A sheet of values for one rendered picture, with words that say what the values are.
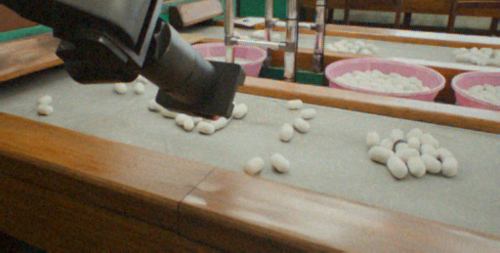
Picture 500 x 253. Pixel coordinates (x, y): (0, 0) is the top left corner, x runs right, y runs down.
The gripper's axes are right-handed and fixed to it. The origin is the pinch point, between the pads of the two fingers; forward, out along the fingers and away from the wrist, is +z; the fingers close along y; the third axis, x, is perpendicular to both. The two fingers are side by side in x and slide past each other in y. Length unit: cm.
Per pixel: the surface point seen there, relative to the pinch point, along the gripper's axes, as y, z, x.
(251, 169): -4.7, 3.3, 7.1
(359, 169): -17.9, 11.0, 2.6
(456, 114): -30.4, 26.4, -13.2
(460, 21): -51, 447, -285
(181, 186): 0.6, -4.4, 11.9
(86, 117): 32.8, 7.6, 4.9
